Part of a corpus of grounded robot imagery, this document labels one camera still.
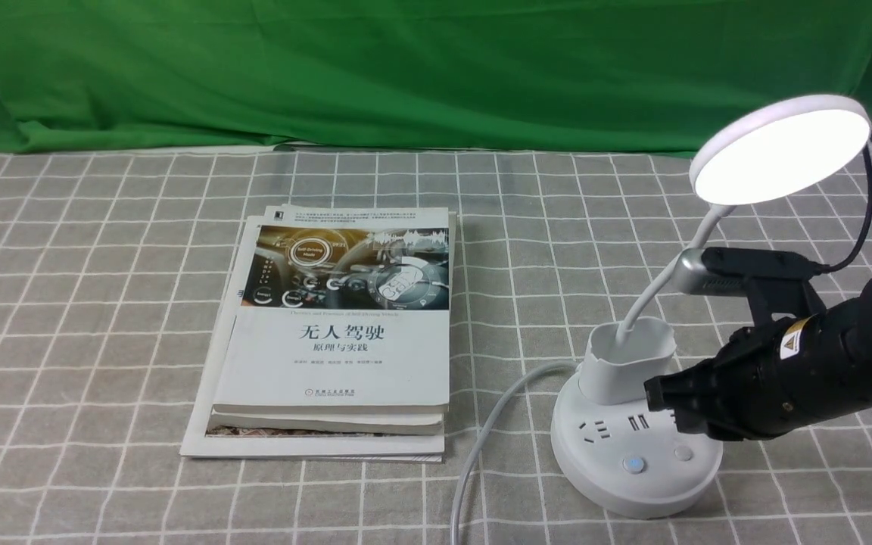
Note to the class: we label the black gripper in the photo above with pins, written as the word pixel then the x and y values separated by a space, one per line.
pixel 766 385

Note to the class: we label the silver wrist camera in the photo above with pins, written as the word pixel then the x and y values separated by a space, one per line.
pixel 775 283

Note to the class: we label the grey checked tablecloth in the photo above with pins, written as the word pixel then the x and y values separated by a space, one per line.
pixel 112 268

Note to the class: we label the white self-driving textbook top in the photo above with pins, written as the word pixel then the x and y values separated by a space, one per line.
pixel 340 309

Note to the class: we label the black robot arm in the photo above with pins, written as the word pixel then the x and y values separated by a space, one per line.
pixel 860 308

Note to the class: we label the green backdrop cloth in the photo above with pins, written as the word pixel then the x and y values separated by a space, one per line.
pixel 628 76

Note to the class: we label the middle book in stack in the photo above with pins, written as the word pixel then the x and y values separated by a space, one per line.
pixel 422 423

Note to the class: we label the white desk lamp with sockets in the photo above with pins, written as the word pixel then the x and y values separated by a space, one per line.
pixel 609 442

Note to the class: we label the large white bottom book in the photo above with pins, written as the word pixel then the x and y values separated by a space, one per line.
pixel 368 447

